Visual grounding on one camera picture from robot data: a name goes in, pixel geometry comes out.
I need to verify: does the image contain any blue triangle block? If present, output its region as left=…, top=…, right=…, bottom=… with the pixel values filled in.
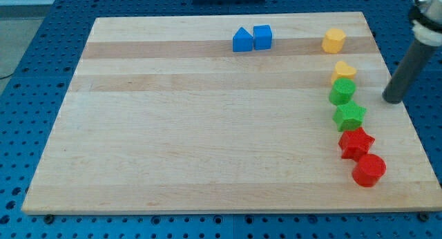
left=232, top=27, right=253, bottom=52

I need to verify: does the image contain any wooden board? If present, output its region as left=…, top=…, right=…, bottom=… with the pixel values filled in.
left=22, top=12, right=441, bottom=215

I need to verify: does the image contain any blue cube block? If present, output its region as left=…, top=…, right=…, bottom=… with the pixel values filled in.
left=253, top=25, right=273, bottom=50

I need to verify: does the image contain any green cylinder block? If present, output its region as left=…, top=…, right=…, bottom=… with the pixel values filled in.
left=329, top=78, right=356, bottom=106

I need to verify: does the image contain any green star block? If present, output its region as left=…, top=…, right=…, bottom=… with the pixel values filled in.
left=332, top=100, right=367, bottom=132

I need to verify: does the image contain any yellow heart block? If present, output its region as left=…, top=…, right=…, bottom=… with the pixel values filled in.
left=330, top=61, right=357, bottom=84

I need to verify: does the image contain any yellow hexagon block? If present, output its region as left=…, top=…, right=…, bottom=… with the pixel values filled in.
left=321, top=28, right=347, bottom=54

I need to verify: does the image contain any red star block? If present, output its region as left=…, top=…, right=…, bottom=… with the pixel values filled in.
left=338, top=127, right=375, bottom=162

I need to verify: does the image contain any red cylinder block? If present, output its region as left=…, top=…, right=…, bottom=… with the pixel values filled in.
left=352, top=154, right=387, bottom=187

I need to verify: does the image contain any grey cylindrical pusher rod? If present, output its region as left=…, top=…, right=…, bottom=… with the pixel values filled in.
left=382, top=39, right=438, bottom=104

